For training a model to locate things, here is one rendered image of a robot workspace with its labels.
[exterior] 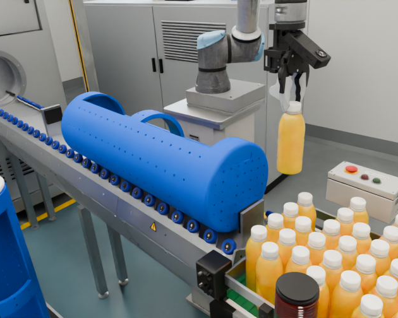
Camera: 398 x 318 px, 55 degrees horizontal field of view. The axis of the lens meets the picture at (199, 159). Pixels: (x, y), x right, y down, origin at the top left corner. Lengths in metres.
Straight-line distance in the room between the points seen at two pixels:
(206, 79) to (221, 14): 1.33
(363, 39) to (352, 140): 0.95
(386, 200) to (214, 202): 0.48
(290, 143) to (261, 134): 1.90
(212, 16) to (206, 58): 1.37
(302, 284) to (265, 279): 0.35
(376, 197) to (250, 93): 0.69
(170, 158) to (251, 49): 0.64
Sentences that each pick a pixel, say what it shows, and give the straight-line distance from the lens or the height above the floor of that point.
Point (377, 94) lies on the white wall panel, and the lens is 3.85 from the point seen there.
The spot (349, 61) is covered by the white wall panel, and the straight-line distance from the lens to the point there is 3.87.
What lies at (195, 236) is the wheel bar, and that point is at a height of 0.93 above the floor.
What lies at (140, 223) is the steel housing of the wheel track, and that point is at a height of 0.86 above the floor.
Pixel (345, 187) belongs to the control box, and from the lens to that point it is 1.24.
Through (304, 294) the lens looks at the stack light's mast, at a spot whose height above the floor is 1.26.
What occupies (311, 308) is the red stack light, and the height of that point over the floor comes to 1.24.
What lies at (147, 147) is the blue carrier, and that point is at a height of 1.18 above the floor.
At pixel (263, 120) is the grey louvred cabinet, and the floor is 0.65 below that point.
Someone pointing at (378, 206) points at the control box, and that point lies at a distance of 1.22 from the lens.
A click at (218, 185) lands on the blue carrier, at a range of 1.06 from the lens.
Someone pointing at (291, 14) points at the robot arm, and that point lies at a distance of 0.96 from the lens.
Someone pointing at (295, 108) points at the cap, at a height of 1.36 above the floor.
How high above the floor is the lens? 1.69
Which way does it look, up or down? 27 degrees down
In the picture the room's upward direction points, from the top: 4 degrees counter-clockwise
